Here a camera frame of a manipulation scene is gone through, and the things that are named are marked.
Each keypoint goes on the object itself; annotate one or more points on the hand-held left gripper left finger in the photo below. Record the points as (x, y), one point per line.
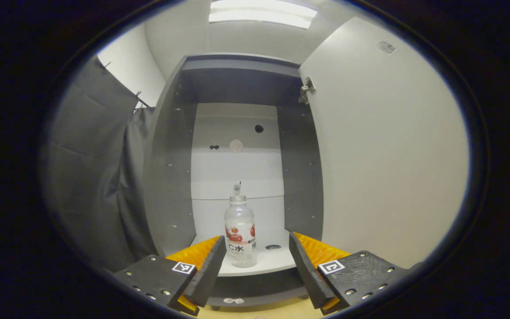
(210, 270)

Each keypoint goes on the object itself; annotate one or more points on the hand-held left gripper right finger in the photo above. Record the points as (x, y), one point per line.
(306, 274)

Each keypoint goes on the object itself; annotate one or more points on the clear plastic bottle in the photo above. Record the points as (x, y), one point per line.
(239, 221)

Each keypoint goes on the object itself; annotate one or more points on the white cabinet door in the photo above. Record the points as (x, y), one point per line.
(388, 155)

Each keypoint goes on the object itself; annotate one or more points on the white cabinet shelf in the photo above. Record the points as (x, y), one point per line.
(272, 261)

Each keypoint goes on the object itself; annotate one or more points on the dark grey cabinet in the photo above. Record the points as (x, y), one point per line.
(171, 177)

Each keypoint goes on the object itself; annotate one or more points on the metal door hinge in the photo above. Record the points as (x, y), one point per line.
(307, 88)

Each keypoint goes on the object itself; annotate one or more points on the black backdrop cloth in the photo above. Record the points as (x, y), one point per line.
(91, 177)

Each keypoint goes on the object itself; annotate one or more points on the large twin ceiling light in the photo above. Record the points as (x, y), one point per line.
(261, 11)

